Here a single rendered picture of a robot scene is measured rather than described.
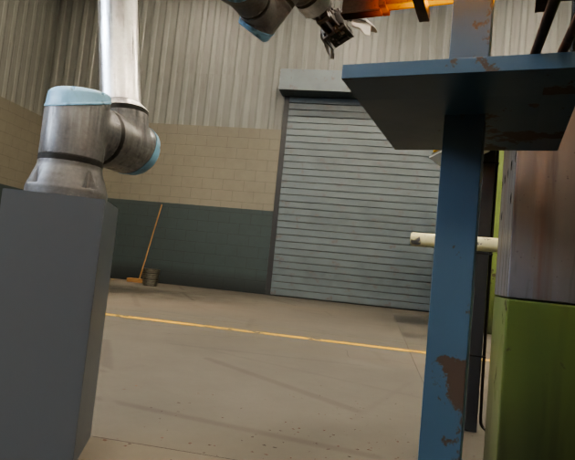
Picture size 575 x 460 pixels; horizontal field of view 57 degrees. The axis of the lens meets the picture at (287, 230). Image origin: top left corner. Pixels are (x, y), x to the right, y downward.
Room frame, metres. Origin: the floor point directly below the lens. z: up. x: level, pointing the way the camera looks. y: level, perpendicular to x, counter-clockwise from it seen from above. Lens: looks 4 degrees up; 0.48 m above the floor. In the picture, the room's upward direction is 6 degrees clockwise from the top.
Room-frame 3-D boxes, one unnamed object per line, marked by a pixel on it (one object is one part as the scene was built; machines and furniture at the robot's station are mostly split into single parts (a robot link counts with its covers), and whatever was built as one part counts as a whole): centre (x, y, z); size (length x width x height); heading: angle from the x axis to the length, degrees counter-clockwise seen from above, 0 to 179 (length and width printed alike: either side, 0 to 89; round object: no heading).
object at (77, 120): (1.30, 0.54, 0.79); 0.17 x 0.15 x 0.18; 159
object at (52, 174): (1.29, 0.55, 0.65); 0.19 x 0.19 x 0.10
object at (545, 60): (0.84, -0.27, 0.76); 0.40 x 0.30 x 0.02; 158
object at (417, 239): (1.65, -0.61, 0.62); 0.44 x 0.05 x 0.05; 72
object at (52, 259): (1.29, 0.55, 0.30); 0.22 x 0.22 x 0.60; 10
